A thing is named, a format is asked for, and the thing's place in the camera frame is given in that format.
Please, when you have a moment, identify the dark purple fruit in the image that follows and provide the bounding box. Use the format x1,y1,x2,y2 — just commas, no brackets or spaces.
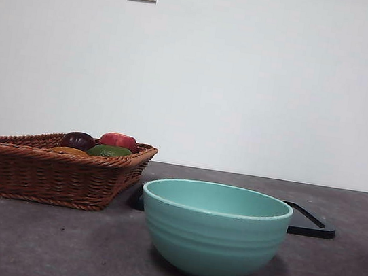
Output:
60,128,98,152

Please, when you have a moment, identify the teal ribbed bowl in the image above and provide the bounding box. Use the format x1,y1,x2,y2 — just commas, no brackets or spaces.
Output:
131,173,297,276

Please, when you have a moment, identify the red apple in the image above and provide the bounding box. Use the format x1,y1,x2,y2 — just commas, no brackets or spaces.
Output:
98,130,140,155

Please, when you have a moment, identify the brown kiwifruit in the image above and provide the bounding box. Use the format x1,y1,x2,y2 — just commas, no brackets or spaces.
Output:
50,144,90,158

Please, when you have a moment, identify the green fruit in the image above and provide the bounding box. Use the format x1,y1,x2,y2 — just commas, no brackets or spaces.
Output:
86,141,134,162

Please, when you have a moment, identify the dark rectangular tray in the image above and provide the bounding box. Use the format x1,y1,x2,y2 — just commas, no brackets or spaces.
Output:
125,177,339,241

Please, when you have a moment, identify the brown wicker basket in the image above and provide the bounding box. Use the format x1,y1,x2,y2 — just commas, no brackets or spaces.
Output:
0,122,160,219

